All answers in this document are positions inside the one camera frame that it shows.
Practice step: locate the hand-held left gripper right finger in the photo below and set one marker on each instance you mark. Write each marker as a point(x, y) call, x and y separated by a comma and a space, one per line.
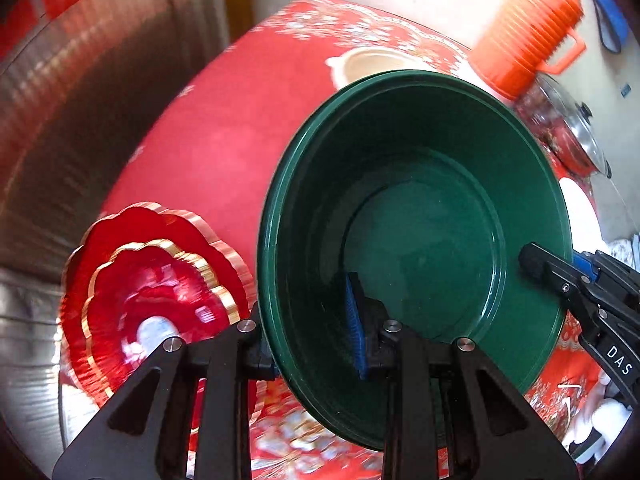
point(356, 330)

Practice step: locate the glass pot lid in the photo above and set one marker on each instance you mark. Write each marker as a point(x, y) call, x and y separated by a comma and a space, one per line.
point(575, 120)

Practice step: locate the cream bowl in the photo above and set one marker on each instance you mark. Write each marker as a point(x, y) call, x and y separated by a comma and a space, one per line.
point(372, 62)

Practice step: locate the blue curved object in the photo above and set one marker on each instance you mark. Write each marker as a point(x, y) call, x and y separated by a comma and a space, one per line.
point(607, 10)

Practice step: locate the dark green plastic bowl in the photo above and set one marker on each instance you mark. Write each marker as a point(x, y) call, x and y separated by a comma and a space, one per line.
point(425, 185)

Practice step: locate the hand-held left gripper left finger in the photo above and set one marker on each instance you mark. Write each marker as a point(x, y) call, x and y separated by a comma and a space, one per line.
point(250, 350)

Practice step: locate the orange ribbed thermos jug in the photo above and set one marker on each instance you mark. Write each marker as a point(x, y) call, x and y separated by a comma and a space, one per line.
point(525, 30)

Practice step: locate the red floral tablecloth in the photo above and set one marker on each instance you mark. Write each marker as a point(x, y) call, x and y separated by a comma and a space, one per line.
point(215, 125)

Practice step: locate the red glass plate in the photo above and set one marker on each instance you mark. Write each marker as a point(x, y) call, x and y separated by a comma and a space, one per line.
point(125, 225)
point(150, 285)

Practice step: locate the wall socket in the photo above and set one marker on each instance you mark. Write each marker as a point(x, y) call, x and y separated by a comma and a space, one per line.
point(625, 90)

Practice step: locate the white foam bowl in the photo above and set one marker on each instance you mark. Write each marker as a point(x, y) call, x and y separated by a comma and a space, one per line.
point(580, 215)

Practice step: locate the stainless steel pot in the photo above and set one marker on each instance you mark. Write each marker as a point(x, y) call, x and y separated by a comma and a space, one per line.
point(562, 152)

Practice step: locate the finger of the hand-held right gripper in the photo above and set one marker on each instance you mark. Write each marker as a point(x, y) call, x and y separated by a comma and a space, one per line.
point(545, 265)
point(587, 266)

